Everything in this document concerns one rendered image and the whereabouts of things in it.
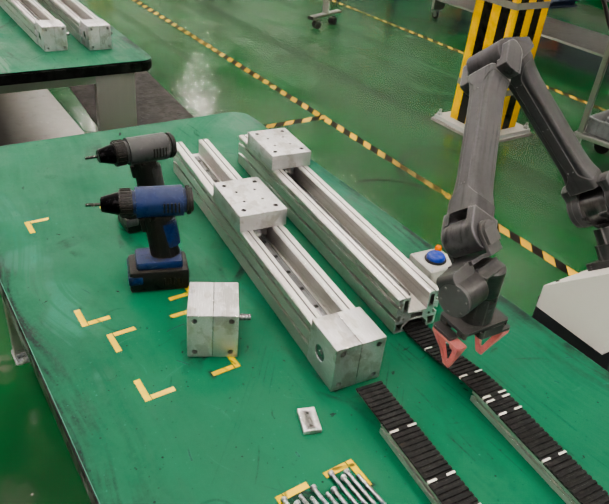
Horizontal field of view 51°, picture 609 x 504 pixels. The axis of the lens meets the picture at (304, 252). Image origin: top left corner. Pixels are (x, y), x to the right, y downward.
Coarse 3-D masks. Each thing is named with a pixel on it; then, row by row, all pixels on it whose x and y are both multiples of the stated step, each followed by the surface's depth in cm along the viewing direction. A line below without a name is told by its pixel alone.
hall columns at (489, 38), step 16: (480, 0) 398; (496, 0) 388; (512, 0) 379; (528, 0) 381; (544, 0) 389; (480, 16) 401; (496, 16) 391; (512, 16) 382; (528, 16) 388; (544, 16) 397; (480, 32) 404; (496, 32) 394; (512, 32) 387; (528, 32) 396; (480, 48) 407; (464, 64) 420; (464, 96) 427; (512, 96) 419; (464, 112) 430; (512, 112) 428
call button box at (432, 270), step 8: (416, 256) 140; (424, 256) 139; (416, 264) 139; (424, 264) 137; (432, 264) 137; (440, 264) 137; (448, 264) 138; (424, 272) 137; (432, 272) 135; (440, 272) 136; (432, 280) 136
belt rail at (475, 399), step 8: (472, 392) 112; (472, 400) 112; (480, 400) 110; (480, 408) 111; (488, 408) 109; (488, 416) 109; (496, 416) 107; (496, 424) 108; (504, 424) 106; (504, 432) 106; (512, 432) 104; (512, 440) 105; (520, 448) 103; (528, 456) 102; (536, 464) 101; (544, 472) 100; (552, 480) 98; (552, 488) 99; (560, 488) 98; (560, 496) 97; (568, 496) 97
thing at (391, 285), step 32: (256, 160) 172; (288, 192) 159; (320, 192) 158; (320, 224) 145; (352, 224) 147; (352, 256) 135; (384, 256) 137; (352, 288) 137; (384, 288) 126; (416, 288) 129; (384, 320) 128
